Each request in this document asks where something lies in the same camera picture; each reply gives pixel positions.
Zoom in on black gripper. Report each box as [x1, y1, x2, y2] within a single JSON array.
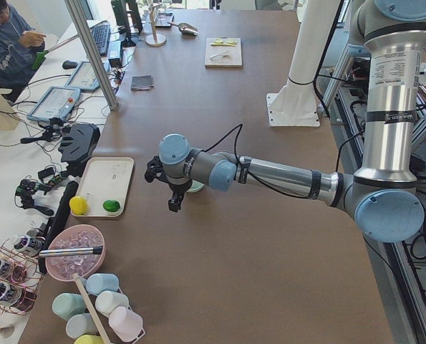
[[167, 177, 192, 212]]

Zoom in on mint green bowl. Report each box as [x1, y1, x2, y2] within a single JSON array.
[[187, 180, 205, 193]]

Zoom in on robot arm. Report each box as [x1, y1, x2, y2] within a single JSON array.
[[147, 1, 426, 243]]

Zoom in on pink bowl of ice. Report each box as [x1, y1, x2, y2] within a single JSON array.
[[45, 224, 106, 282]]

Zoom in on green lime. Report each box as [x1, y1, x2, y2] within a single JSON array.
[[102, 199, 121, 213]]

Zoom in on cream tray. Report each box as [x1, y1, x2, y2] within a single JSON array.
[[71, 157, 135, 218]]

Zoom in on steel tongs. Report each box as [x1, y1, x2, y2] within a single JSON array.
[[38, 246, 104, 258]]

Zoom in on yellow lemon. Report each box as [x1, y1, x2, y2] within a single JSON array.
[[69, 196, 88, 216]]

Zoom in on light blue cup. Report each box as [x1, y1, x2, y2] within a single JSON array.
[[86, 273, 120, 296]]

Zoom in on black device on desk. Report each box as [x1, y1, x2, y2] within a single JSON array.
[[58, 123, 100, 176]]

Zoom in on white cup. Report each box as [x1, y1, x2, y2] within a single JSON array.
[[95, 290, 130, 317]]

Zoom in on grey folded cloth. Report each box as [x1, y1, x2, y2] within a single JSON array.
[[130, 75, 154, 91]]

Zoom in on pink cup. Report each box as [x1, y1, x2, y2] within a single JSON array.
[[108, 306, 145, 343]]

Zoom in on mint green cup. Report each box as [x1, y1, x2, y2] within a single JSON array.
[[52, 293, 86, 321]]

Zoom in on pale blue cup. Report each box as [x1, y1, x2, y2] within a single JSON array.
[[66, 313, 98, 339]]

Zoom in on teach pendant near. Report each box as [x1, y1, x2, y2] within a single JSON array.
[[26, 86, 82, 123]]

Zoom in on teach pendant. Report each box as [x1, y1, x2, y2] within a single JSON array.
[[26, 86, 82, 123], [65, 61, 100, 93]]

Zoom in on teach pendant far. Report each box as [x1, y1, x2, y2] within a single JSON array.
[[65, 61, 100, 93]]

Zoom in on bamboo cutting board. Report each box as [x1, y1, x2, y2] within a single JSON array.
[[204, 37, 243, 68]]

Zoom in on yellow cup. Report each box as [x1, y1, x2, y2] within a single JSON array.
[[74, 334, 104, 344]]

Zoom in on wooden mug tree stand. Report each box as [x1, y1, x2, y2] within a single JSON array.
[[145, 2, 167, 47]]

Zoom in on yellow plastic knife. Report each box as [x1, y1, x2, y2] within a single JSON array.
[[210, 42, 237, 47]]

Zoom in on computer mouse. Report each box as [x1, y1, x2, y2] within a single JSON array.
[[62, 60, 78, 70]]

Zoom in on steel scoop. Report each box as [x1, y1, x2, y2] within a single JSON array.
[[170, 21, 198, 36]]

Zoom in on black keyboard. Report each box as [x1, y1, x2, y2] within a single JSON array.
[[90, 23, 110, 57]]

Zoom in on person in blue jacket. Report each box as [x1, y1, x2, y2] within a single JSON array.
[[0, 1, 46, 102]]

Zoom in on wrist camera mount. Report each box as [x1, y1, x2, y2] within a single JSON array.
[[144, 156, 166, 183]]

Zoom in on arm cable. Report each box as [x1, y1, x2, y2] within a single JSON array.
[[201, 123, 309, 199]]

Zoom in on white camera stand base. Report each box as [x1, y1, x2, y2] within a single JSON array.
[[266, 0, 342, 127]]

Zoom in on aluminium frame post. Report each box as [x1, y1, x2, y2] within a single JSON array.
[[64, 0, 118, 110]]

